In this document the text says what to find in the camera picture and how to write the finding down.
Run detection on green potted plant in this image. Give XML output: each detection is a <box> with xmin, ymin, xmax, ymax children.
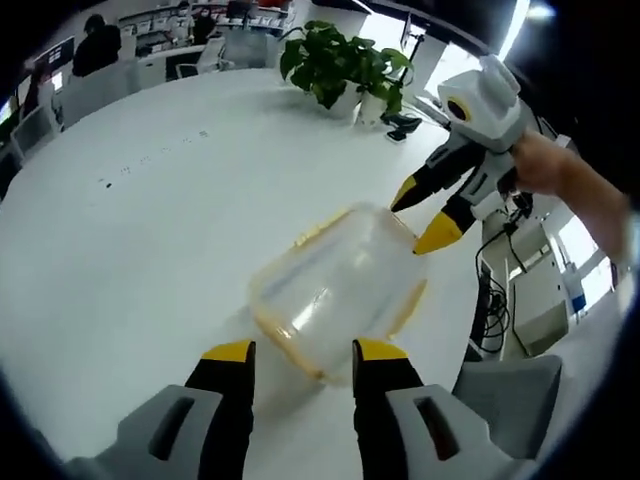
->
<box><xmin>279</xmin><ymin>19</ymin><xmax>415</xmax><ymax>112</ymax></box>

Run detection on clear plastic box yellow buckles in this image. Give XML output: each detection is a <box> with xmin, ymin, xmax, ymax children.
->
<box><xmin>248</xmin><ymin>201</ymin><xmax>430</xmax><ymax>386</ymax></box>

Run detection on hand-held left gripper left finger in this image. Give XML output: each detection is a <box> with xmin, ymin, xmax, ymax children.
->
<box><xmin>64</xmin><ymin>338</ymin><xmax>257</xmax><ymax>480</ymax></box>

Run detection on grey mesh office chair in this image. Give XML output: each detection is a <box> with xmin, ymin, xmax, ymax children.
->
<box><xmin>452</xmin><ymin>353</ymin><xmax>564</xmax><ymax>459</ymax></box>

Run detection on person's right hand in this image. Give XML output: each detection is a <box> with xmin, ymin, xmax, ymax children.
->
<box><xmin>510</xmin><ymin>130</ymin><xmax>576</xmax><ymax>197</ymax></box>

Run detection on black cable bundle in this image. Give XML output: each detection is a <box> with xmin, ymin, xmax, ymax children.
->
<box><xmin>472</xmin><ymin>219</ymin><xmax>532</xmax><ymax>359</ymax></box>

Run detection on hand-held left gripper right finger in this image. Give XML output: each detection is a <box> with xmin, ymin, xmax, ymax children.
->
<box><xmin>351</xmin><ymin>337</ymin><xmax>539</xmax><ymax>480</ymax></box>

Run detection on black monitor stand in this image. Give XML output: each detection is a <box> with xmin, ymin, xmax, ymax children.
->
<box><xmin>382</xmin><ymin>32</ymin><xmax>427</xmax><ymax>134</ymax></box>

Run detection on white cabinet desk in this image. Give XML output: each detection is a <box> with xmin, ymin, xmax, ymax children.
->
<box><xmin>479</xmin><ymin>209</ymin><xmax>587</xmax><ymax>362</ymax></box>

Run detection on white office chair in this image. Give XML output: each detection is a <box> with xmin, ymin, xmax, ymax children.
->
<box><xmin>196</xmin><ymin>39</ymin><xmax>227</xmax><ymax>74</ymax></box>

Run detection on white plant pot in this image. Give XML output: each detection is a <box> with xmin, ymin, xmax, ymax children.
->
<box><xmin>327</xmin><ymin>82</ymin><xmax>365</xmax><ymax>119</ymax></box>
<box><xmin>357</xmin><ymin>90</ymin><xmax>391</xmax><ymax>129</ymax></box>

